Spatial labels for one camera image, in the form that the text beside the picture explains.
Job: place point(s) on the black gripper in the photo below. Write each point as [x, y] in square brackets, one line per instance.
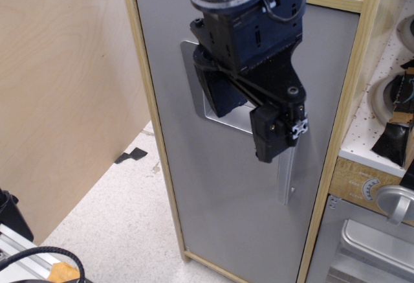
[245, 55]

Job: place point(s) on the silver fridge door handle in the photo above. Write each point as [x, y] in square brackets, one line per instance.
[285, 165]

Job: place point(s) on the grey toy fridge door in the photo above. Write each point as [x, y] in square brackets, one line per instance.
[226, 198]

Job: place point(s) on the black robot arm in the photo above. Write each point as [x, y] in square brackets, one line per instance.
[244, 55]

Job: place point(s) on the silver dispenser panel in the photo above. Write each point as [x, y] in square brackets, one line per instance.
[238, 118]

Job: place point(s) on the black tape piece on floor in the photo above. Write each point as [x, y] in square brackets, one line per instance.
[135, 154]

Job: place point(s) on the white speckled stove top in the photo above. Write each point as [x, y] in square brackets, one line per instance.
[365, 128]

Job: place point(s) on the black crumpled object on stove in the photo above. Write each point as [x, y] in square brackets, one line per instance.
[392, 143]

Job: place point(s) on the grey oven door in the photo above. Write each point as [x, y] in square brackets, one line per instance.
[355, 244]

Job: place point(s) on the silver oven knob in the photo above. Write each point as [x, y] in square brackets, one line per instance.
[396, 202]

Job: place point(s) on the light plywood board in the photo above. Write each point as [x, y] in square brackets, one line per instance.
[72, 100]

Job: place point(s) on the orange tape piece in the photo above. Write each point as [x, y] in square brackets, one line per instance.
[63, 272]

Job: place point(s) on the wooden toy kitchen frame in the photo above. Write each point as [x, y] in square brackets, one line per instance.
[374, 24]

